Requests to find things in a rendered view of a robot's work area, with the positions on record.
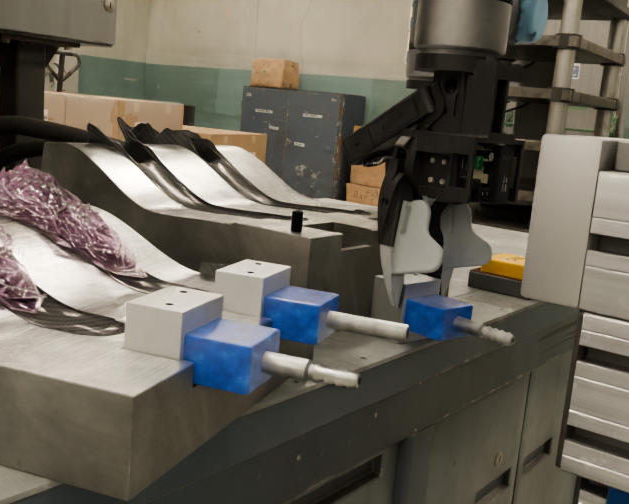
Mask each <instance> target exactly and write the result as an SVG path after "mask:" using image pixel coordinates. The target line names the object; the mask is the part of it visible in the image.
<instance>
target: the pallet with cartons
mask: <svg viewBox="0 0 629 504"><path fill-rule="evenodd" d="M183 130H190V131H192V132H193V133H197V134H199V135H200V136H201V138H202V139H203V138H204V139H209V140H211V141H212V142H213V143H214V145H229V146H236V147H239V148H242V149H244V150H246V151H248V152H249V153H251V154H252V155H254V156H255V157H256V158H258V159H259V160H260V161H261V162H263V163H264V164H265V156H266V143H267V134H259V133H249V132H240V131H231V130H222V129H213V128H204V127H195V126H186V125H183Z"/></svg>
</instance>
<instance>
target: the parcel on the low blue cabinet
mask: <svg viewBox="0 0 629 504"><path fill-rule="evenodd" d="M250 85H251V86H254V87H267V88H280V89H292V90H298V86H299V63H296V62H292V61H290V60H285V59H253V61H252V74H251V82H250Z"/></svg>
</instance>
